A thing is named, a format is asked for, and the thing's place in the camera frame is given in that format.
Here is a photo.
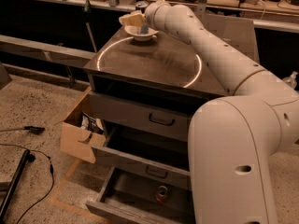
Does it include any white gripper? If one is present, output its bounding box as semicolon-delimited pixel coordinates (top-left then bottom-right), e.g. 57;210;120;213
119;0;171;30

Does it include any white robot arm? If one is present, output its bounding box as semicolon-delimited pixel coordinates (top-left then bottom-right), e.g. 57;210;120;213
120;0;299;224

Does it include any white paper bowl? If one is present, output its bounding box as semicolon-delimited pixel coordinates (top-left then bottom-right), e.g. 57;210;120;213
124;25;158;41

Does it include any red soda can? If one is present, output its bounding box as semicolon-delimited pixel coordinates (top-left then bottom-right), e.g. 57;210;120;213
155;186;168;205

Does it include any grey metal drawer cabinet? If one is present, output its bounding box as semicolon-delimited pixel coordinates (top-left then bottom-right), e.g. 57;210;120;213
83;7;260;224

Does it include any grey top drawer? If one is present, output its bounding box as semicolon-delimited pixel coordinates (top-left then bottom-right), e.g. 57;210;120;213
89;91;190;142

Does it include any grey drawer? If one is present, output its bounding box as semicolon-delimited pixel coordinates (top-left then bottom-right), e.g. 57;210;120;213
86;168;196;224
92;126;191;189
89;91;190;142

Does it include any brown cardboard box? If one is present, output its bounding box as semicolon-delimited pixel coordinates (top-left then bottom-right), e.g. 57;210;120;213
59;87;107;164

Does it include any grey middle drawer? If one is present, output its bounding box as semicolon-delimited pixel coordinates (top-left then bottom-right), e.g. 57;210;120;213
92;126;191;189

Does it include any grey bottom drawer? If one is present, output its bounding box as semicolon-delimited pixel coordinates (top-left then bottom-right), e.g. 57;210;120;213
86;168;196;224

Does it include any black pole on floor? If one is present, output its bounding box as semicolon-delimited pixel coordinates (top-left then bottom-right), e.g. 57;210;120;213
0;149;31;224

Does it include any green handled stick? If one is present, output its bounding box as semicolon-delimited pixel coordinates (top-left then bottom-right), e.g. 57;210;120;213
82;0;97;51

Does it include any black handled tool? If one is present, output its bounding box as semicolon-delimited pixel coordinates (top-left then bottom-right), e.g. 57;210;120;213
0;126;45;134

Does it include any black cable on floor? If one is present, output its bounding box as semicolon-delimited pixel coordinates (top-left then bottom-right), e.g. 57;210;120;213
0;143;56;224

